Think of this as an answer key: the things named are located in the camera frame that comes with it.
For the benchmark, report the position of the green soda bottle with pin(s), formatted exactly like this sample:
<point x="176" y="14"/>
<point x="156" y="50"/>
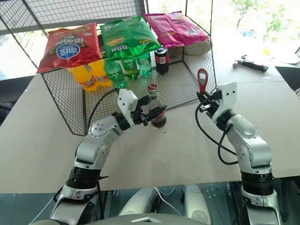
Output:
<point x="144" y="65"/>
<point x="116" y="75"/>
<point x="129" y="68"/>

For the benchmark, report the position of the silver left robot thigh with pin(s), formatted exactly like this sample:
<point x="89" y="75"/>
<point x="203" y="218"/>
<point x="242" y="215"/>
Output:
<point x="140" y="201"/>

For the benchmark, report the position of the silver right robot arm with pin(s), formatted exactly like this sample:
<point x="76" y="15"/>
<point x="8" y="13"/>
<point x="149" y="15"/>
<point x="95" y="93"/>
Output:
<point x="248" y="140"/>

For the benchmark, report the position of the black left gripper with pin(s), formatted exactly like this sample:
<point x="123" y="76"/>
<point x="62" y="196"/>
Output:
<point x="139" y="116"/>

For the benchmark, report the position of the dark cola bottle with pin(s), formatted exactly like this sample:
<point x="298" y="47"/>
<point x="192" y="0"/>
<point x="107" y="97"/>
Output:
<point x="161" y="61"/>

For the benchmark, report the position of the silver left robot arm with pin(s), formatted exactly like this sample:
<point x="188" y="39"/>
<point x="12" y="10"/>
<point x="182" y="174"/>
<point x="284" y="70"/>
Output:
<point x="103" y="131"/>

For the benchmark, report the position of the red bottle opener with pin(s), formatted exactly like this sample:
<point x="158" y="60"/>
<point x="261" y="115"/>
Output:
<point x="202" y="80"/>

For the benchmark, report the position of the orange soda bottle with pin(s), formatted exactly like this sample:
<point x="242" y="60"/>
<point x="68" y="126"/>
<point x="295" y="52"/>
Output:
<point x="102" y="73"/>
<point x="82" y="78"/>

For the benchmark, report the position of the silver right robot thigh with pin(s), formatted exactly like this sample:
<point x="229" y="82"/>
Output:
<point x="195" y="201"/>

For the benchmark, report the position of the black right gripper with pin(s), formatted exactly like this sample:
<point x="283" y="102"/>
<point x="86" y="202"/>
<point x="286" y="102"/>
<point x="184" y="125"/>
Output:
<point x="213" y="103"/>

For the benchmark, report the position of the silver robot thigh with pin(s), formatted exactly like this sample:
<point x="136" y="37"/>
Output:
<point x="140" y="201"/>
<point x="195" y="201"/>

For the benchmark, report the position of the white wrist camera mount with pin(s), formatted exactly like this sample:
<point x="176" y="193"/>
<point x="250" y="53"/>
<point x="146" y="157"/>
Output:
<point x="126" y="101"/>
<point x="226" y="96"/>

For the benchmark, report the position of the green chip bag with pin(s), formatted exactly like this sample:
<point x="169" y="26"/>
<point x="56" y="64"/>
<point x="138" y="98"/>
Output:
<point x="126" y="37"/>

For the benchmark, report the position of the glass bottle with red cap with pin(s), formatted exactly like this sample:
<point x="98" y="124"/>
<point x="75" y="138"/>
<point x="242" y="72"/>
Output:
<point x="155" y="98"/>

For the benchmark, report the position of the grey robot torso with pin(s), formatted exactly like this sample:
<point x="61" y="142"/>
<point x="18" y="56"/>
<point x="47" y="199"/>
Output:
<point x="112" y="220"/>

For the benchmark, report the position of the pink chip bag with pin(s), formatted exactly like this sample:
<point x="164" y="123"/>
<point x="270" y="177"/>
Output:
<point x="175" y="28"/>

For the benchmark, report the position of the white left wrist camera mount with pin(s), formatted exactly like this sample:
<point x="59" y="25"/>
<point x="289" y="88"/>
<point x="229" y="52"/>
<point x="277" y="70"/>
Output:
<point x="126" y="101"/>

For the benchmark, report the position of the red chip bag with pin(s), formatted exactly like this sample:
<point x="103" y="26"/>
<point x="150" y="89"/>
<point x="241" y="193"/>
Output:
<point x="68" y="47"/>

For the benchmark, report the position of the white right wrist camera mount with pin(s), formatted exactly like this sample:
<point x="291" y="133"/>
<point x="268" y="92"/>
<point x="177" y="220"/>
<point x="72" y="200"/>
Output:
<point x="226" y="96"/>

